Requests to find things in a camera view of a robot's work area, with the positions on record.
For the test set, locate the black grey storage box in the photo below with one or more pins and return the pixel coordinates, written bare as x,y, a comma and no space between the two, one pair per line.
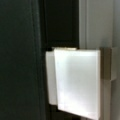
31,28

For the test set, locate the white tag on box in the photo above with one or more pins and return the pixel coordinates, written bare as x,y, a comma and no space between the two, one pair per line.
73,80

